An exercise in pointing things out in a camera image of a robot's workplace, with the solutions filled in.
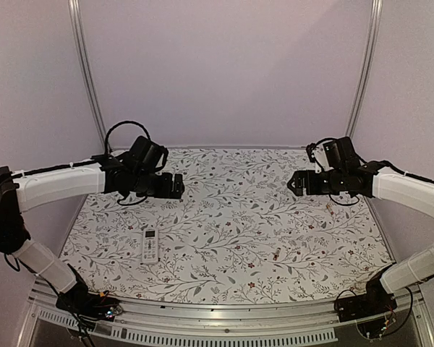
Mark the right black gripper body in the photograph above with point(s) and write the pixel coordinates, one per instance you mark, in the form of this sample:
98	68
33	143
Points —
304	183

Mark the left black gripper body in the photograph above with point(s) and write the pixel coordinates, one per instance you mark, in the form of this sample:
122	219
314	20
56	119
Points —
145	186

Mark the white remote control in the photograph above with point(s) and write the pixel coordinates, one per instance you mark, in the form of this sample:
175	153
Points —
150	247

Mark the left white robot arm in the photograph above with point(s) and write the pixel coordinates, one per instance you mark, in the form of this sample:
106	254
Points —
137	170

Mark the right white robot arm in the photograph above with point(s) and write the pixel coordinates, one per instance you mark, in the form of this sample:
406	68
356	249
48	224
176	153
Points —
338	168

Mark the floral patterned table mat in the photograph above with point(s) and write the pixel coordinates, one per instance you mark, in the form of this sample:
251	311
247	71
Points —
216	243

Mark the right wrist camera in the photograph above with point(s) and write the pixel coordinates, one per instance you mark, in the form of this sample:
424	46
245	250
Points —
317	154

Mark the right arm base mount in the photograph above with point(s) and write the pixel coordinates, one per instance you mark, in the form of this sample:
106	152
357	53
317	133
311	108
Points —
374	301

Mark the front aluminium rail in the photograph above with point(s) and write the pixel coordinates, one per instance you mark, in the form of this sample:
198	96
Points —
157	323

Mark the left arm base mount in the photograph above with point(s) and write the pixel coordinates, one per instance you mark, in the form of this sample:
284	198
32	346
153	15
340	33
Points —
90	306

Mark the right aluminium frame post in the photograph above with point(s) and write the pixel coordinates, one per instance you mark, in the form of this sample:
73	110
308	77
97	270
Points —
367	63

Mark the aluminium frame post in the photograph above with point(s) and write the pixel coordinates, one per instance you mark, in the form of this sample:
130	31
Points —
87	76
367	63

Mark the left aluminium frame post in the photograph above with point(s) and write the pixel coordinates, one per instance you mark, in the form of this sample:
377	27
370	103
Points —
87	76

